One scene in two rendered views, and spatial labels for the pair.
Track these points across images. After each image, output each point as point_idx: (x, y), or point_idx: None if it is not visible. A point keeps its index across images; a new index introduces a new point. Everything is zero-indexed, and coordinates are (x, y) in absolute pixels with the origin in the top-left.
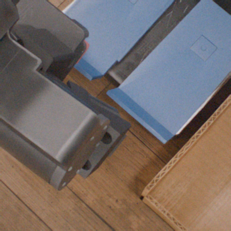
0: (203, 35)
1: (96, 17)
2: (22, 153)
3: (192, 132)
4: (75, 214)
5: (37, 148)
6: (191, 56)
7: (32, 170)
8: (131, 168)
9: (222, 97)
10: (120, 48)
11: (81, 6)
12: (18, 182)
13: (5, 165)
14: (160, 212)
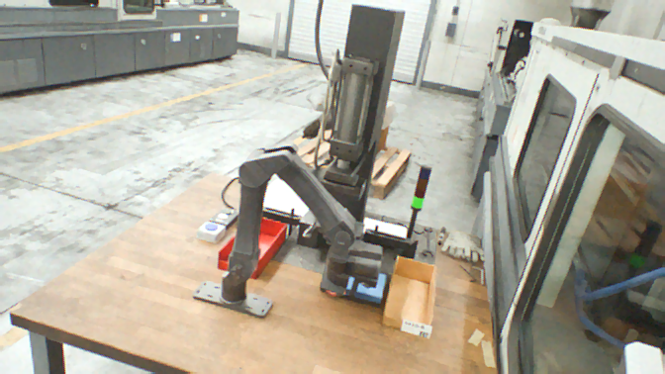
0: None
1: None
2: (367, 263)
3: (383, 305)
4: (365, 333)
5: (372, 257)
6: None
7: (370, 269)
8: (372, 318)
9: (385, 295)
10: (348, 286)
11: None
12: (340, 330)
13: (332, 327)
14: (392, 319)
